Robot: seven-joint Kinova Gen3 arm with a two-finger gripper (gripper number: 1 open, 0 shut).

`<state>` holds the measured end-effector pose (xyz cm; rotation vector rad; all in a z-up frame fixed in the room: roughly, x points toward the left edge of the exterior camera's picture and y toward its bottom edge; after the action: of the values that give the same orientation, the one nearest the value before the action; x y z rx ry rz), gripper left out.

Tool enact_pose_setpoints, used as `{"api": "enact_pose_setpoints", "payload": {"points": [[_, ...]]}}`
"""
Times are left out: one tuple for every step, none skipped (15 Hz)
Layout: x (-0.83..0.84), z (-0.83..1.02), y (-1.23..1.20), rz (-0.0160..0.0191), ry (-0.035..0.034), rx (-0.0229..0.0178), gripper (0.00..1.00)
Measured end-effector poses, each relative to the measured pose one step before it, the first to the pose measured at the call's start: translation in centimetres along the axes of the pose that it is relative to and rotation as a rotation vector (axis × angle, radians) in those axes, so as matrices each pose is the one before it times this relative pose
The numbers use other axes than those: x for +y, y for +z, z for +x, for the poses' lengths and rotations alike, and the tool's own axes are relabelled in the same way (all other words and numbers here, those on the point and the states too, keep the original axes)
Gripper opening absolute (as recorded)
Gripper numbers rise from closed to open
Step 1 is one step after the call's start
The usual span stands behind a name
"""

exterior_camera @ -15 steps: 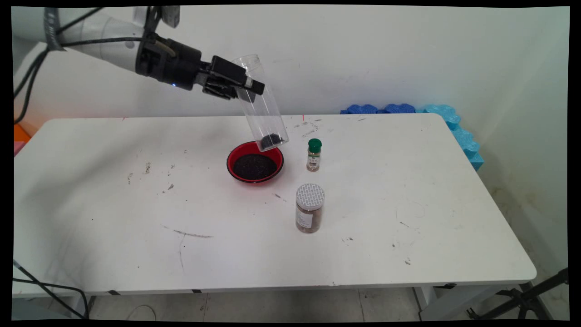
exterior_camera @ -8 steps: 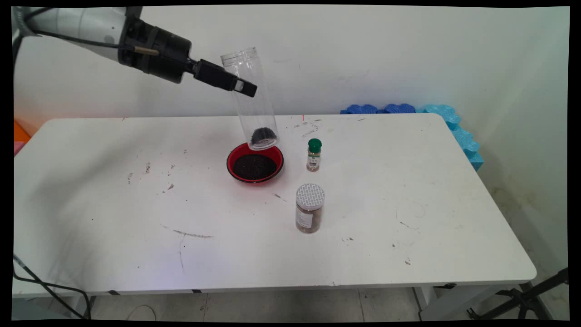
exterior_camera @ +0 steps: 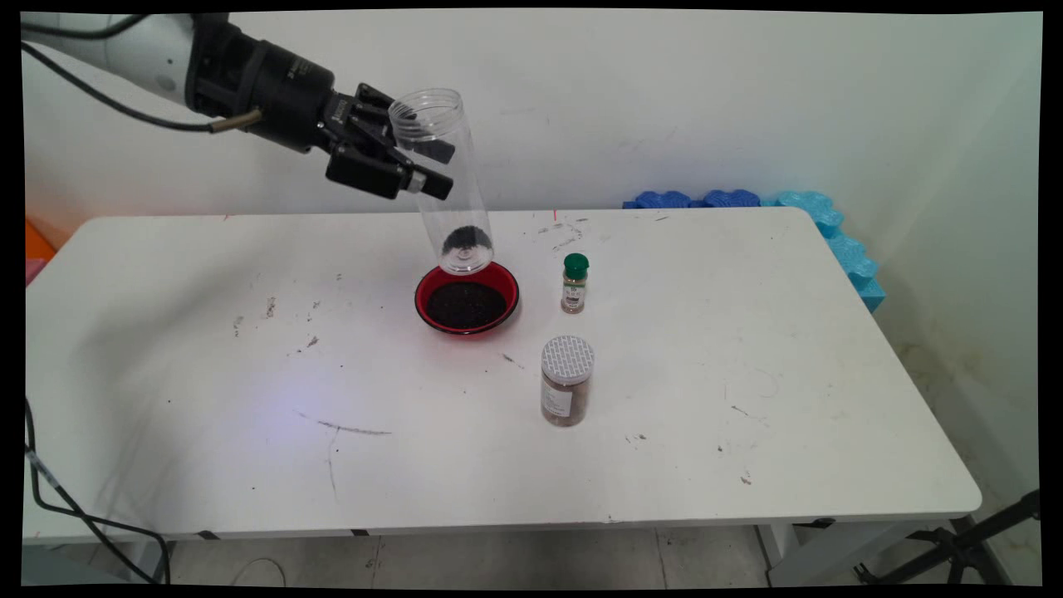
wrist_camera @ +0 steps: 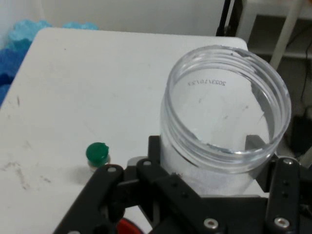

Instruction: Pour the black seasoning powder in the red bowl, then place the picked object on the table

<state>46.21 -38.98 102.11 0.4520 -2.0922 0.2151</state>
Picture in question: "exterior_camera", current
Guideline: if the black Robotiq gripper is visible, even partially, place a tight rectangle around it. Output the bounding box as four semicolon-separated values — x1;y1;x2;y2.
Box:
241;42;458;202

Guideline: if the clear plastic jar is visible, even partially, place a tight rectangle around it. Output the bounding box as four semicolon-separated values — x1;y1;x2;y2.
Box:
388;88;496;276

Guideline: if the small black seed pile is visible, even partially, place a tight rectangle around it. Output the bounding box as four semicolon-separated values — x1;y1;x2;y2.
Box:
442;225;491;258

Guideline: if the red and black bowl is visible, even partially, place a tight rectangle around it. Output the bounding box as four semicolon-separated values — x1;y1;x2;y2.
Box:
414;259;521;336

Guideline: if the large black seed pile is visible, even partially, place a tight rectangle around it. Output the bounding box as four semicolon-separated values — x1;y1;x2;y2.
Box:
426;278;507;328

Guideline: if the small green-capped spice bottle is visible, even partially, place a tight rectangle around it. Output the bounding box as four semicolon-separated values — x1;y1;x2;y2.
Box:
561;253;590;315

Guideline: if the white-lidded brown spice jar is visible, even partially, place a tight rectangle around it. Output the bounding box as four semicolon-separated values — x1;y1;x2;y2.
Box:
541;336;595;428

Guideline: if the orange block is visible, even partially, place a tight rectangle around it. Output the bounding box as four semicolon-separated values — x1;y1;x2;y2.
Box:
25;218;57;262

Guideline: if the light blue foam mat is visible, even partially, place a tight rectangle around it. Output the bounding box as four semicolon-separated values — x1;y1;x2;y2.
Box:
762;190;886;313

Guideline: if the white table leg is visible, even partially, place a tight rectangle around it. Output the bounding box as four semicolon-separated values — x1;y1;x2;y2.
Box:
757;522;956;587

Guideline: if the black tripod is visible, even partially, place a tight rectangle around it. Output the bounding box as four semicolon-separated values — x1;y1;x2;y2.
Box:
854;490;1041;586

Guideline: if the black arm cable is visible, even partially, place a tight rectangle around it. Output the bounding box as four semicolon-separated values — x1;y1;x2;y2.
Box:
21;15;250;135

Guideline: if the thin white floor cable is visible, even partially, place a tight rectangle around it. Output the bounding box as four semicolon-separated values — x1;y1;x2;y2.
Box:
233;557;287;586

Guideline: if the black floor cable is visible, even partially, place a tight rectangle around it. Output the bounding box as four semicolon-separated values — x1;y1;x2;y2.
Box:
23;397;172;585

